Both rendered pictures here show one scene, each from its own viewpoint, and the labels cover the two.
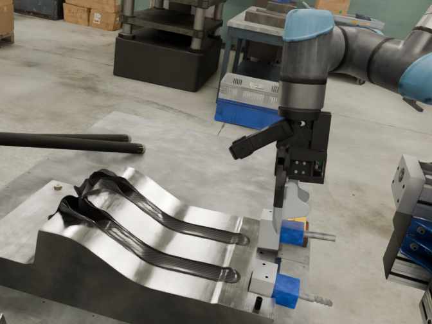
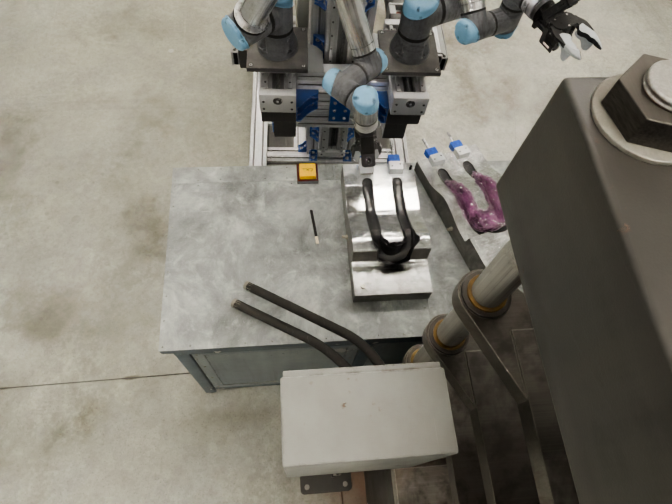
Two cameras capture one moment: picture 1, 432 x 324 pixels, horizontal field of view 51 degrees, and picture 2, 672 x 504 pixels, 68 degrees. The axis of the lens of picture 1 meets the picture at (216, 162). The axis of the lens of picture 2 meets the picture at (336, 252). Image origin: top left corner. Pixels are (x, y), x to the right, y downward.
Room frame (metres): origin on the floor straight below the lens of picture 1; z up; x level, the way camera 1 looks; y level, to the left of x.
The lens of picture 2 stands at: (1.12, 0.88, 2.36)
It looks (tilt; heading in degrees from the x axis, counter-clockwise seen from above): 63 degrees down; 250
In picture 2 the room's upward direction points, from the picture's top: 9 degrees clockwise
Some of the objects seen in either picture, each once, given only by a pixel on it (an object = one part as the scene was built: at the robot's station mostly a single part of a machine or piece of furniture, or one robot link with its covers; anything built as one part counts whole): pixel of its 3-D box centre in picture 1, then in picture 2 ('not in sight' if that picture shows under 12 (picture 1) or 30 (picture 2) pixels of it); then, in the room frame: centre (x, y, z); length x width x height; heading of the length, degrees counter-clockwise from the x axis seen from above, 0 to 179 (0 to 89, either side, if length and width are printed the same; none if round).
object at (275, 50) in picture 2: not in sight; (277, 35); (0.92, -0.62, 1.09); 0.15 x 0.15 x 0.10
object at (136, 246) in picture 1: (150, 221); (389, 215); (0.65, 0.09, 0.92); 0.35 x 0.16 x 0.09; 82
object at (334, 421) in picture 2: not in sight; (337, 449); (0.97, 0.77, 0.74); 0.31 x 0.22 x 1.47; 172
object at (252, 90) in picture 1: (254, 91); not in sight; (3.97, -0.23, 0.28); 0.61 x 0.41 x 0.15; 83
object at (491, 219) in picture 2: not in sight; (479, 197); (0.31, 0.07, 0.90); 0.26 x 0.18 x 0.08; 99
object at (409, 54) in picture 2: not in sight; (411, 39); (0.43, -0.53, 1.09); 0.15 x 0.15 x 0.10
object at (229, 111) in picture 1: (251, 109); not in sight; (3.97, -0.23, 0.11); 0.61 x 0.41 x 0.22; 83
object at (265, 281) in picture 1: (290, 292); (393, 158); (0.57, -0.15, 0.89); 0.13 x 0.05 x 0.05; 81
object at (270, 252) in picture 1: (268, 255); not in sight; (0.68, -0.12, 0.87); 0.05 x 0.05 x 0.04; 82
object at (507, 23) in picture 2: not in sight; (503, 19); (0.25, -0.30, 1.33); 0.11 x 0.08 x 0.11; 16
